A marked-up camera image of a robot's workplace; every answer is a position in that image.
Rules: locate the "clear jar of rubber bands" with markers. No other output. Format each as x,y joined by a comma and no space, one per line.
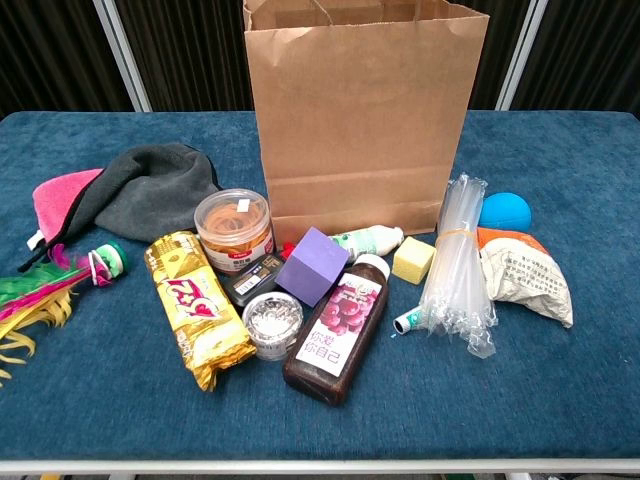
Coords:
235,235

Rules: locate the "clear jar of silver pins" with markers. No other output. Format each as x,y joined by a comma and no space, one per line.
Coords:
272,320

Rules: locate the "small black box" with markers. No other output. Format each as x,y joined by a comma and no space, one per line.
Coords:
250,280

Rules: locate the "purple foam cube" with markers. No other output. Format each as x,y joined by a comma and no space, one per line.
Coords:
310,270

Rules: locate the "yellow sponge cube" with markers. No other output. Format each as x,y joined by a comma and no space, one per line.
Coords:
410,260

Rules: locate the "white table edge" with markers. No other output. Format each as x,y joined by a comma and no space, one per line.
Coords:
320,466

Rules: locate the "blue ball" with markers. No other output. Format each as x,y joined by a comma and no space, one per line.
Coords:
507,212

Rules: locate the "pink cloth with black trim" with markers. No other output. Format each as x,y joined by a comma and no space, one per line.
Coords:
57,200

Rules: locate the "grey fleece cloth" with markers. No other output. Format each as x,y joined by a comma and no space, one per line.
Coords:
150,195

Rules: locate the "blue table mat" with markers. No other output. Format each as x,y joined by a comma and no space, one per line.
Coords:
500,390

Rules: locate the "orange and white packet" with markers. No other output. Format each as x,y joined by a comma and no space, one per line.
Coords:
525,280

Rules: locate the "white bottle with green label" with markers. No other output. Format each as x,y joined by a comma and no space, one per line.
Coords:
372,239

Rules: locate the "grape juice bottle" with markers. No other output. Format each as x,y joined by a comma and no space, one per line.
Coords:
330,330

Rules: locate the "gold biscuit packet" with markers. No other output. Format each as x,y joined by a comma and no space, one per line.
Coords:
200,310

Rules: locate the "brown paper bag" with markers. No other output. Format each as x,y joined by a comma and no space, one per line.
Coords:
360,125

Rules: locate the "white partition post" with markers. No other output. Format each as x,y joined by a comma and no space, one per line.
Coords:
522,55
123,55

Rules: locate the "bundle of clear straws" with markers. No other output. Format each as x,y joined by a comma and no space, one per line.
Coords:
455,270

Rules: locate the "green whiteboard marker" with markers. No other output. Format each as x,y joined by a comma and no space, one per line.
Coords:
405,322

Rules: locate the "colourful feather shuttlecock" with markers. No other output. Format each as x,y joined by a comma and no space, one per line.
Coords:
30,295

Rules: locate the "black pleated curtain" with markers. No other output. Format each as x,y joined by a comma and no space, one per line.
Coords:
590,50
497,50
190,50
50,50

